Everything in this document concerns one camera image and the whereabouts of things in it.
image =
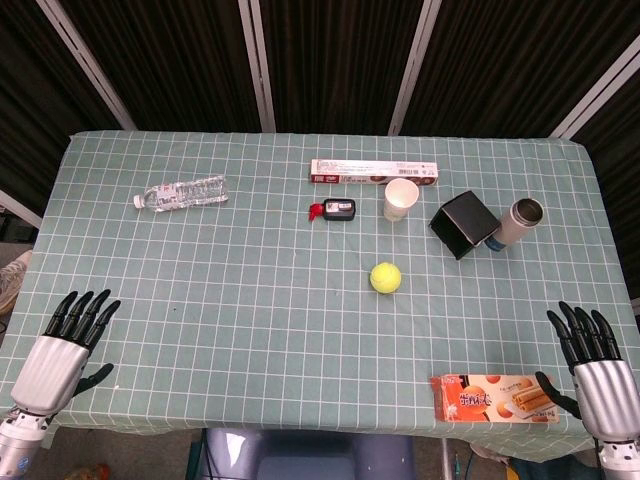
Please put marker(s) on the black ink bottle red cap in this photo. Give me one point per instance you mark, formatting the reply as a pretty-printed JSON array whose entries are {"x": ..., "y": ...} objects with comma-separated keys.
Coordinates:
[{"x": 340, "y": 210}]

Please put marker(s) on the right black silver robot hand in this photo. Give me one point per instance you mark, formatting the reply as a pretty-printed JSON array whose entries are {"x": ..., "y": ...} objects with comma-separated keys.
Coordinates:
[{"x": 602, "y": 395}]

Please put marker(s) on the white steel thermos bottle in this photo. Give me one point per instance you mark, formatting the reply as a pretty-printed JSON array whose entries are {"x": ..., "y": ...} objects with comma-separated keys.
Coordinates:
[{"x": 517, "y": 222}]

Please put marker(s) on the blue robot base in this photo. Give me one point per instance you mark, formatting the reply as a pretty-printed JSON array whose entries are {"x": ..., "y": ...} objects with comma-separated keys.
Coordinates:
[{"x": 300, "y": 455}]

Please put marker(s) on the black box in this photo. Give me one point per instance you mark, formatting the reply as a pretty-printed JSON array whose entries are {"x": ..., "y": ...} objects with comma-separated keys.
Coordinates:
[{"x": 467, "y": 220}]

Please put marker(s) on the orange biscuit package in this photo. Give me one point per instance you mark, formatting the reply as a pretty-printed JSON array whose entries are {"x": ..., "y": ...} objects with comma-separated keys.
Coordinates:
[{"x": 492, "y": 400}]

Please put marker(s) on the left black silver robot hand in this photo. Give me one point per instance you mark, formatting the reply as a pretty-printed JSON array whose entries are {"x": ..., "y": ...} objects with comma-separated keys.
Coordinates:
[{"x": 50, "y": 367}]

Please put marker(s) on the white frame post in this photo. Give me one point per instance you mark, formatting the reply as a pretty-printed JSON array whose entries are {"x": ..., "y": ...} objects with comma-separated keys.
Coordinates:
[
  {"x": 90, "y": 65},
  {"x": 595, "y": 90},
  {"x": 257, "y": 65},
  {"x": 415, "y": 65}
]

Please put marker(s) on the long white red carton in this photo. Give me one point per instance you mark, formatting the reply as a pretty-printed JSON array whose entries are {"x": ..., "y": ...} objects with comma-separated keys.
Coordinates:
[{"x": 375, "y": 171}]

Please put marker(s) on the yellow tennis ball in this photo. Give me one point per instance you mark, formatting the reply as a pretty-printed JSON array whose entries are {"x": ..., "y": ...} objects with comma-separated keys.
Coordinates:
[{"x": 385, "y": 278}]

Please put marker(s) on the grey sneaker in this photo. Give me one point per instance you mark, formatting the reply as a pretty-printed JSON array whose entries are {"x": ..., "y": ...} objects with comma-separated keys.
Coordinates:
[{"x": 12, "y": 280}]

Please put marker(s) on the white paper cup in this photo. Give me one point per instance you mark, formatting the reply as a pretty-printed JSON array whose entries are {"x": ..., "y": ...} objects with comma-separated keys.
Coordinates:
[{"x": 398, "y": 200}]

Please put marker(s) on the green checked tablecloth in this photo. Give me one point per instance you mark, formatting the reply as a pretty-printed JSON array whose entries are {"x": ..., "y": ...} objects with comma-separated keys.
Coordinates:
[{"x": 250, "y": 300}]

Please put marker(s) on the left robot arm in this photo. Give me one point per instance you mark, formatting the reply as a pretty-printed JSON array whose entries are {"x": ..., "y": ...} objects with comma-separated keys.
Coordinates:
[{"x": 20, "y": 440}]

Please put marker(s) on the clear plastic water bottle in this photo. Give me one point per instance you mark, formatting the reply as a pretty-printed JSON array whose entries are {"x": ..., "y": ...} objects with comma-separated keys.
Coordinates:
[{"x": 185, "y": 194}]

